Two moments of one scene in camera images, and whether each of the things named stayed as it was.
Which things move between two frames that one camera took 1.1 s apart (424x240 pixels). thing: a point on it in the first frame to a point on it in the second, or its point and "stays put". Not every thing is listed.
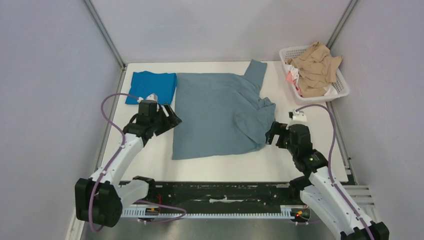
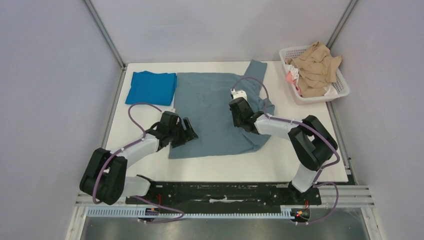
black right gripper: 279,135 to 238,112
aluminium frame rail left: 108,38 stays put
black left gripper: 174,122 to 189,135
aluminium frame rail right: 341,23 stays put
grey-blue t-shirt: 216,113 stays put
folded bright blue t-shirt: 144,83 stays put
